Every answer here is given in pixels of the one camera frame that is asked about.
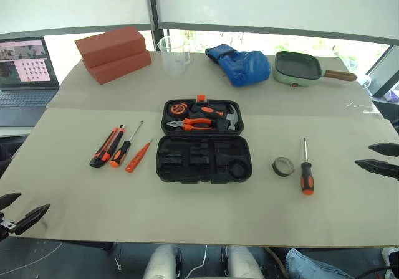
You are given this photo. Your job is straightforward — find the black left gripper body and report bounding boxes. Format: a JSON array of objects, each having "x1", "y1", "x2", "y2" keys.
[{"x1": 0, "y1": 211, "x2": 16, "y2": 242}]

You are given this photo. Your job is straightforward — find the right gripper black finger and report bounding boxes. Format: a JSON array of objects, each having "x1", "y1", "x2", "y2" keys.
[
  {"x1": 355, "y1": 158, "x2": 399, "y2": 182},
  {"x1": 368, "y1": 142, "x2": 399, "y2": 158}
]

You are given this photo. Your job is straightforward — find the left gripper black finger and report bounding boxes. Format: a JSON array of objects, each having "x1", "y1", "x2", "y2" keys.
[
  {"x1": 12, "y1": 203, "x2": 50, "y2": 237},
  {"x1": 0, "y1": 192, "x2": 22, "y2": 212}
]

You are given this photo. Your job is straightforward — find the black orange screwdriver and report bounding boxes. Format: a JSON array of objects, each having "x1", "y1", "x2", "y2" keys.
[
  {"x1": 299, "y1": 137, "x2": 316, "y2": 196},
  {"x1": 109, "y1": 120, "x2": 145, "y2": 168}
]

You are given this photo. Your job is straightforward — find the black orange utility knife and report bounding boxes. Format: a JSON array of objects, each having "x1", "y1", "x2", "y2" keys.
[{"x1": 89, "y1": 124, "x2": 127, "y2": 169}]

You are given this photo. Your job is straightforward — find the black tape roll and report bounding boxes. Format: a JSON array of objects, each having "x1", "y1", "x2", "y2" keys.
[{"x1": 272, "y1": 156, "x2": 296, "y2": 178}]

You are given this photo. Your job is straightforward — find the orange voltage tester pen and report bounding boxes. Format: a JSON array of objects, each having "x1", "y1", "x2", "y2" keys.
[{"x1": 125, "y1": 139, "x2": 154, "y2": 174}]

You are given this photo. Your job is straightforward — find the black plastic tool case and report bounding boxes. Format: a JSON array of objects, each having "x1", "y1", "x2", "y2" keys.
[{"x1": 155, "y1": 94, "x2": 254, "y2": 186}]

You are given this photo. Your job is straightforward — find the white side desk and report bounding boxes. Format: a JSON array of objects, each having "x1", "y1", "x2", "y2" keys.
[{"x1": 0, "y1": 125, "x2": 36, "y2": 138}]

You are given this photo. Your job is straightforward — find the black computer monitor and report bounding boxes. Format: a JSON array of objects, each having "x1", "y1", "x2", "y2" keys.
[{"x1": 364, "y1": 44, "x2": 399, "y2": 98}]

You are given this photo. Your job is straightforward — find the white shoe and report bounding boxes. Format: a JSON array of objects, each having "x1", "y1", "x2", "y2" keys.
[{"x1": 382, "y1": 247, "x2": 399, "y2": 270}]

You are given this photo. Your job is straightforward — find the grey open laptop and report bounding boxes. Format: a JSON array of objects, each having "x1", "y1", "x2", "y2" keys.
[{"x1": 0, "y1": 36, "x2": 60, "y2": 128}]

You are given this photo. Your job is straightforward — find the person's leg in jeans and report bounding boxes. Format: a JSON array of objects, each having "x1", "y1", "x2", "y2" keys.
[{"x1": 285, "y1": 248, "x2": 356, "y2": 279}]

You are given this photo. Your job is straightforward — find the green electric frying pan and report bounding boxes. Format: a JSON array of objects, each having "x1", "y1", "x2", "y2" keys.
[{"x1": 273, "y1": 50, "x2": 358, "y2": 88}]

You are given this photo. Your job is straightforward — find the silver rounded robot leg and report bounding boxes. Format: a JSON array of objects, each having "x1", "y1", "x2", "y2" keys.
[
  {"x1": 220, "y1": 245, "x2": 266, "y2": 279},
  {"x1": 142, "y1": 244, "x2": 183, "y2": 279}
]

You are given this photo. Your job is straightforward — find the blue boxing glove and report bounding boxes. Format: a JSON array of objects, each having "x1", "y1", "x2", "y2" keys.
[{"x1": 204, "y1": 44, "x2": 272, "y2": 88}]

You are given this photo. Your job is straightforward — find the red foam block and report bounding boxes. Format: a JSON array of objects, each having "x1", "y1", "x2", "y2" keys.
[
  {"x1": 81, "y1": 49, "x2": 153, "y2": 85},
  {"x1": 74, "y1": 26, "x2": 147, "y2": 65}
]

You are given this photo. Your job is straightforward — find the orange black tape measure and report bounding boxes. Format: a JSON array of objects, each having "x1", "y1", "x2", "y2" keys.
[{"x1": 170, "y1": 102, "x2": 188, "y2": 117}]

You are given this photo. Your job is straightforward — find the white roller blind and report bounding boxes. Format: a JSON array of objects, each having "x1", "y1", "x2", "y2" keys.
[
  {"x1": 153, "y1": 0, "x2": 399, "y2": 45},
  {"x1": 0, "y1": 0, "x2": 153, "y2": 34}
]

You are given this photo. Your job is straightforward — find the steel claw hammer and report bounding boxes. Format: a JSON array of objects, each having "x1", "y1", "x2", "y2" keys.
[{"x1": 190, "y1": 103, "x2": 239, "y2": 132}]

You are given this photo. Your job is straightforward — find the clear plastic measuring cup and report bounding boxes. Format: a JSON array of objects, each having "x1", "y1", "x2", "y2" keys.
[{"x1": 157, "y1": 36, "x2": 193, "y2": 76}]

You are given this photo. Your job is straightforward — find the tan hose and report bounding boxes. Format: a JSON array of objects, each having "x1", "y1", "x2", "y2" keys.
[{"x1": 267, "y1": 247, "x2": 289, "y2": 275}]

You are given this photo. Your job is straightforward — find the thin white cable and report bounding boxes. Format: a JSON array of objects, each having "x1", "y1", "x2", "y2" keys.
[{"x1": 186, "y1": 244, "x2": 208, "y2": 279}]

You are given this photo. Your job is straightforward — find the orange handled pliers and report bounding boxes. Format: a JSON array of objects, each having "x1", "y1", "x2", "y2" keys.
[{"x1": 166, "y1": 117, "x2": 214, "y2": 132}]

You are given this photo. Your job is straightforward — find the grey window frame post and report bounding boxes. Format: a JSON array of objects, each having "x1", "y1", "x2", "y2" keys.
[{"x1": 145, "y1": 0, "x2": 171, "y2": 52}]

